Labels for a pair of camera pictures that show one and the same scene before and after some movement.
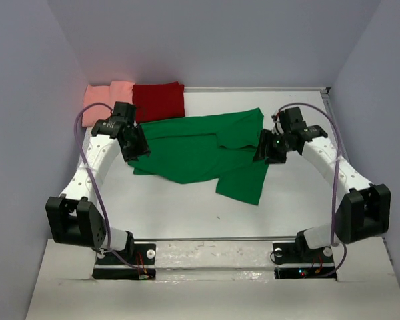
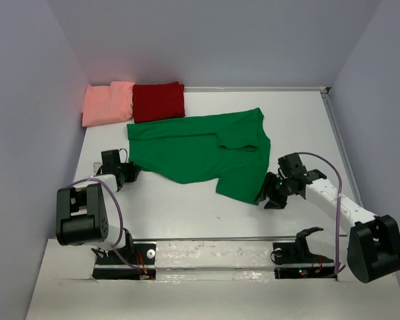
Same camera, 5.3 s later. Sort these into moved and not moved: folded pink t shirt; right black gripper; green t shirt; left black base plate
Moved: right black gripper
Not moved: folded pink t shirt; left black base plate; green t shirt
